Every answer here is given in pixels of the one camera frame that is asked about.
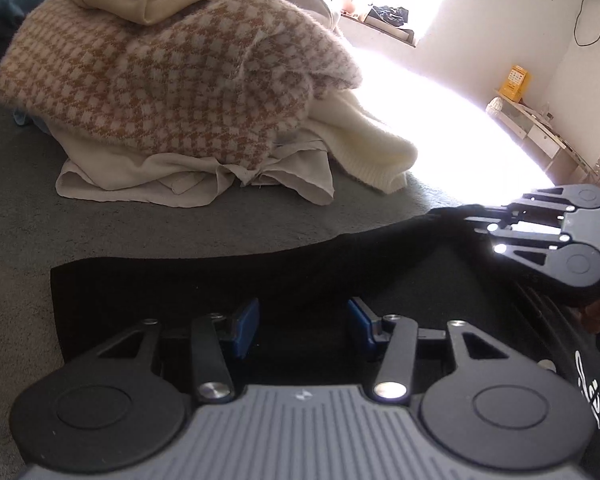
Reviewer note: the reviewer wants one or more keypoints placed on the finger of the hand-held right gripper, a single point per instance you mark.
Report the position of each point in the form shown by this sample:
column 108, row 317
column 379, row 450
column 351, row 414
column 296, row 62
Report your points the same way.
column 530, row 207
column 535, row 252

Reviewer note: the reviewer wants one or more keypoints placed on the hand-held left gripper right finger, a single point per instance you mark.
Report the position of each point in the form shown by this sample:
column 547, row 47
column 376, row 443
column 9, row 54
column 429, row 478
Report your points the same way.
column 362, row 327

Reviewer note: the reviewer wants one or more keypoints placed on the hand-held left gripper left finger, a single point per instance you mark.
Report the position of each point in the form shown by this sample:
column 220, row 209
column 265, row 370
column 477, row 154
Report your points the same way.
column 246, row 327

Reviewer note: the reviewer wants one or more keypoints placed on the black printed sweatshirt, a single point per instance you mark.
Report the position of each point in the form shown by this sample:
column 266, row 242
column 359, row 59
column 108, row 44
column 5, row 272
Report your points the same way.
column 330, row 270

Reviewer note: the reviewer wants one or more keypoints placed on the white desk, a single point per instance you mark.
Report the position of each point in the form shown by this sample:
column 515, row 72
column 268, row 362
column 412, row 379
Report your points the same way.
column 545, row 135

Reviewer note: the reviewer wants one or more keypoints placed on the yellow box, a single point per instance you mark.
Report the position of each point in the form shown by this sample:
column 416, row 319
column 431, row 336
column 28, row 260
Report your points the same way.
column 515, row 82

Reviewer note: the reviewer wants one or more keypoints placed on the beige cloth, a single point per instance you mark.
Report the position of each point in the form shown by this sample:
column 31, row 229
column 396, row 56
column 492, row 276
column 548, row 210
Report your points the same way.
column 145, row 180

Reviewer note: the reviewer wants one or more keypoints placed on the black cloth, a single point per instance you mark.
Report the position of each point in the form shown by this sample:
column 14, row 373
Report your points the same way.
column 387, row 14

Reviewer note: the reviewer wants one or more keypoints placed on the houndstooth knit sweater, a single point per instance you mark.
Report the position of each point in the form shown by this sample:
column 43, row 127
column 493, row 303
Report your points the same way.
column 155, row 85

